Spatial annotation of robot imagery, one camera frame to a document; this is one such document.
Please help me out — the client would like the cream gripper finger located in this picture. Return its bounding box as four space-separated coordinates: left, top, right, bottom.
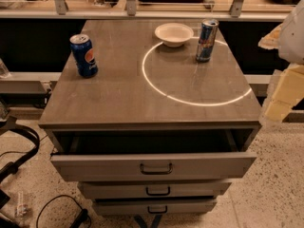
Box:
257 25 282 49
263 64 304 122

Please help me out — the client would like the redbull can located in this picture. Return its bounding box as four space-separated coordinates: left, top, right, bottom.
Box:
196 19 219 63

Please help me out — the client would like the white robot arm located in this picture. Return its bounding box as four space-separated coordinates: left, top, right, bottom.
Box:
258 0 304 122

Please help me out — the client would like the blue pepsi can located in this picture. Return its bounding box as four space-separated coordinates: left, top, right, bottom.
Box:
69 34 98 78

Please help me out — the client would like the white paper bowl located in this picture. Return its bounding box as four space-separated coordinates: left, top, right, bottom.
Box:
155 23 194 48

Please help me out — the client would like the grey drawer cabinet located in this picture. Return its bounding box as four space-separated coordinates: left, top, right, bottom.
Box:
37 18 262 217

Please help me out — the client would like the top open drawer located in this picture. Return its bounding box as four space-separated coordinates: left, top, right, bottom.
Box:
51 129 257 182

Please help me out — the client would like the bottom drawer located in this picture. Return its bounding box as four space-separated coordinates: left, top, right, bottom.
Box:
92 197 217 216

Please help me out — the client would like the middle drawer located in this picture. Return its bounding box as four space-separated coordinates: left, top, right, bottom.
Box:
78 180 232 200

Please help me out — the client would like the small clear bottle on floor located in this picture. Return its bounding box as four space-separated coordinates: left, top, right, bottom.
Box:
15 191 28 218

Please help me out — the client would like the black cable on floor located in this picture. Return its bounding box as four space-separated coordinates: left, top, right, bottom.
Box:
35 194 92 228

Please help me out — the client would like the black strap on floor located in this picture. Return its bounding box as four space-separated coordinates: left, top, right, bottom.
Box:
0 123 41 182

